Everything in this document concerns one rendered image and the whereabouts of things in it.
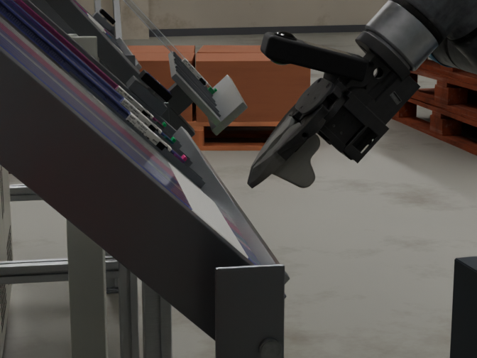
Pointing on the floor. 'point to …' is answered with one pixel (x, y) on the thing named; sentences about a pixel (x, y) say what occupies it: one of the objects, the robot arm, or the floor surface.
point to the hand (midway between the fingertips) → (252, 173)
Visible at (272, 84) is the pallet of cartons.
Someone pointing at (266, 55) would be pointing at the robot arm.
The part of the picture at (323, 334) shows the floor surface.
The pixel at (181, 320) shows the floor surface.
